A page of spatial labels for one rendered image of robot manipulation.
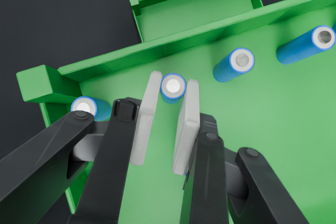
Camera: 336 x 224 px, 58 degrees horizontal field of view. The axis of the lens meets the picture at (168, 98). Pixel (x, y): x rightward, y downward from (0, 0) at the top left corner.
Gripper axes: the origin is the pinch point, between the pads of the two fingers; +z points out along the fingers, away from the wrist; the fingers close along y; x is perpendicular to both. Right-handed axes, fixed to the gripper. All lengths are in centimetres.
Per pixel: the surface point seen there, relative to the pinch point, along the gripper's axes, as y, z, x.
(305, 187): 13.7, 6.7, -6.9
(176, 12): -2, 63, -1
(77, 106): -5.9, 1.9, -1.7
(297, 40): 8.7, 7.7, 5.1
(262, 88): 8.1, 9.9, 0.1
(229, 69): 3.7, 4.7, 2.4
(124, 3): -15, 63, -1
